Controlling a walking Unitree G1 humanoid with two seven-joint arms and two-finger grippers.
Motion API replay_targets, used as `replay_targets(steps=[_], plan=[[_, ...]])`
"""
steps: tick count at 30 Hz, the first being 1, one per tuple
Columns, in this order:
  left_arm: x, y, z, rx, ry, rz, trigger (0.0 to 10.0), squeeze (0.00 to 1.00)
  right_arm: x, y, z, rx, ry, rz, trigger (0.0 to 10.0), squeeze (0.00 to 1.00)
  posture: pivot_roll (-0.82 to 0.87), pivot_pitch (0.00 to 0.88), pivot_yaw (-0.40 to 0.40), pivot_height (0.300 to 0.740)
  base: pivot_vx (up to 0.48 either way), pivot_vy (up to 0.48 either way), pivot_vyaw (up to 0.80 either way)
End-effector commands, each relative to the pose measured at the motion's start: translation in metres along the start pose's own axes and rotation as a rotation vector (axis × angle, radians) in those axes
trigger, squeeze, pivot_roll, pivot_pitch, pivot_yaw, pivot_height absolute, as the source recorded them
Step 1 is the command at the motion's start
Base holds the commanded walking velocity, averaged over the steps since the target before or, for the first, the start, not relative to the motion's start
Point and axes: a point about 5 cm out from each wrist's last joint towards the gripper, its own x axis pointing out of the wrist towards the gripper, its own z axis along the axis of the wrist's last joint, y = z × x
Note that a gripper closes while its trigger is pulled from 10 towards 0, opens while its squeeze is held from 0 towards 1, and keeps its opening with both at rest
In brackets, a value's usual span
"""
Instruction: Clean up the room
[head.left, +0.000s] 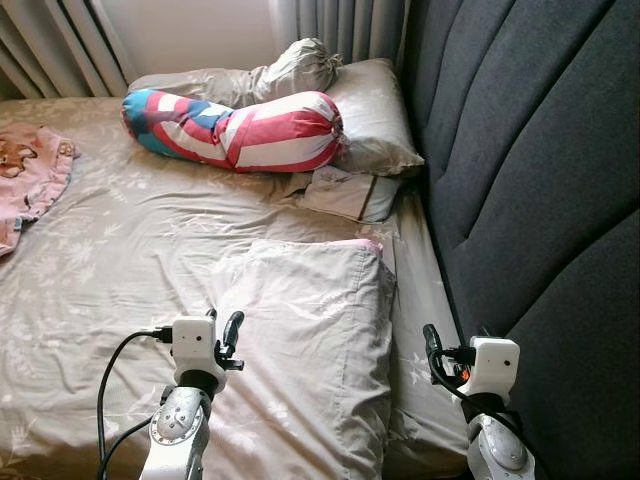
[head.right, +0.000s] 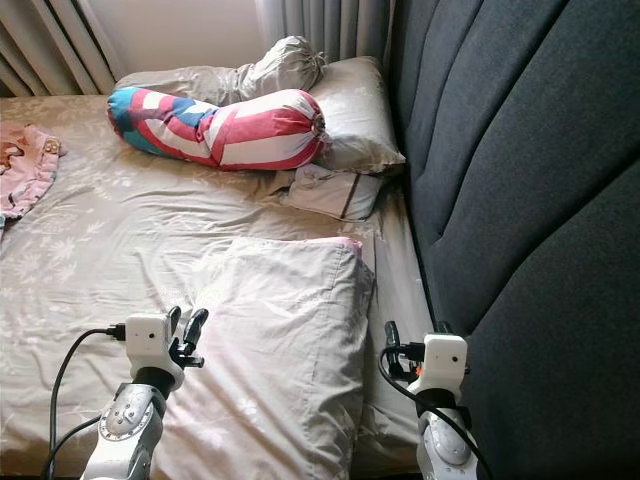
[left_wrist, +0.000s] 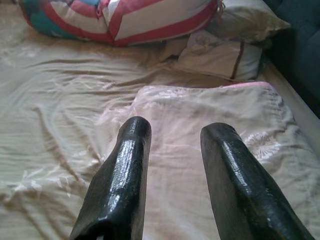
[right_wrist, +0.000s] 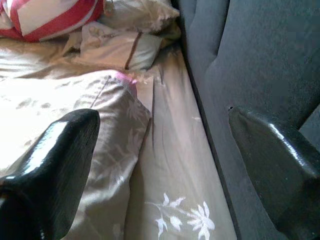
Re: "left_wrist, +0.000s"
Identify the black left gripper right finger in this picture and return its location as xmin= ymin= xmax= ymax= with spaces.
xmin=200 ymin=122 xmax=316 ymax=240

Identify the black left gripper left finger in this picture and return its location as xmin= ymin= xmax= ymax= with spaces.
xmin=69 ymin=115 xmax=153 ymax=240

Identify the pale pink floral pillow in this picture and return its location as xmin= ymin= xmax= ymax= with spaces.
xmin=96 ymin=81 xmax=320 ymax=240

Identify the beige floral bed sheet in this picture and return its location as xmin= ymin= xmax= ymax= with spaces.
xmin=0 ymin=0 xmax=320 ymax=240

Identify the white bed mattress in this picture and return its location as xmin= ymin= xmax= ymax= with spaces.
xmin=263 ymin=61 xmax=320 ymax=132

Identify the small white folded cloth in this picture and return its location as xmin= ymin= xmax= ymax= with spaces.
xmin=172 ymin=31 xmax=263 ymax=81

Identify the dark navy upholstered sofa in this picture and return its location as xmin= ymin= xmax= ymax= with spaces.
xmin=262 ymin=0 xmax=320 ymax=118

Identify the red white blue striped pillow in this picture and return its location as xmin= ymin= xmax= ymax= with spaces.
xmin=19 ymin=0 xmax=220 ymax=48

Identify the grey floral pillow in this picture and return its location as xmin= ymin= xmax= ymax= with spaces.
xmin=204 ymin=0 xmax=292 ymax=46

